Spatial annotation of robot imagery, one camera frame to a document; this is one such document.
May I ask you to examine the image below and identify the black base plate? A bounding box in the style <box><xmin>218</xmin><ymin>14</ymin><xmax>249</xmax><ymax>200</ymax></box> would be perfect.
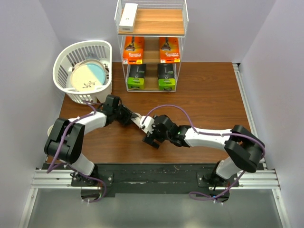
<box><xmin>42</xmin><ymin>162</ymin><xmax>265</xmax><ymax>198</ymax></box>

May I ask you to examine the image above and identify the green black razor box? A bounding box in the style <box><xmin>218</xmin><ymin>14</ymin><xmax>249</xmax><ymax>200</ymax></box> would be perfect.
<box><xmin>157</xmin><ymin>63</ymin><xmax>176</xmax><ymax>91</ymax></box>
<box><xmin>127</xmin><ymin>64</ymin><xmax>146</xmax><ymax>90</ymax></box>

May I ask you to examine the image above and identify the grey Harry's box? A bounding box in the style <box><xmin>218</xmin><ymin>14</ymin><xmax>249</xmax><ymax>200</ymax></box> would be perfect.
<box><xmin>119</xmin><ymin>3</ymin><xmax>138</xmax><ymax>33</ymax></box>

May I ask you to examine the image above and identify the cream paper cup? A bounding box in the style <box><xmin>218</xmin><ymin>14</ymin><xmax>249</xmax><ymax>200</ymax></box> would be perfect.
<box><xmin>47</xmin><ymin>125</ymin><xmax>53</xmax><ymax>136</ymax></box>

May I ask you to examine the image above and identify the orange Gillette razor pack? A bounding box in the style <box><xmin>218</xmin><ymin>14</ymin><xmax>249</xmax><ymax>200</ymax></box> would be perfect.
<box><xmin>159</xmin><ymin>37</ymin><xmax>181</xmax><ymax>64</ymax></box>
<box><xmin>123</xmin><ymin>36</ymin><xmax>145</xmax><ymax>65</ymax></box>

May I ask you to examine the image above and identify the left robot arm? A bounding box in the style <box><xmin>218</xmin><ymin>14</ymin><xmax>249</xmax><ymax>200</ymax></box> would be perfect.
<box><xmin>44</xmin><ymin>95</ymin><xmax>139</xmax><ymax>186</ymax></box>

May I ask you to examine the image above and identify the white Harry's box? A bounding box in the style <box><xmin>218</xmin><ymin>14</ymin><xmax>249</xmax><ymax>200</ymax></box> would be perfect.
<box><xmin>131</xmin><ymin>115</ymin><xmax>148</xmax><ymax>133</ymax></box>

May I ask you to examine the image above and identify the white wire wooden shelf unit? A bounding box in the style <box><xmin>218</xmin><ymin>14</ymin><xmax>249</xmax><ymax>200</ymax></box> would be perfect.
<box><xmin>114</xmin><ymin>0</ymin><xmax>189</xmax><ymax>92</ymax></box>

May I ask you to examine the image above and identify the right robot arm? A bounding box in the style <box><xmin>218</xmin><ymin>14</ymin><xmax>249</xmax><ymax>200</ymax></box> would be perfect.
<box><xmin>140</xmin><ymin>115</ymin><xmax>265</xmax><ymax>187</ymax></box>

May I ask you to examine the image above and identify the white plastic laundry basket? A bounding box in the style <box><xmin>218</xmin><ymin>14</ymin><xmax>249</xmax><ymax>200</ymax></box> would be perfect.
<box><xmin>53</xmin><ymin>40</ymin><xmax>112</xmax><ymax>104</ymax></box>

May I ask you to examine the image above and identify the cream and blue plate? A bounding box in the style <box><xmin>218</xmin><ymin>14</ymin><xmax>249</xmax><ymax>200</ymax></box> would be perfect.
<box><xmin>70</xmin><ymin>59</ymin><xmax>106</xmax><ymax>92</ymax></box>

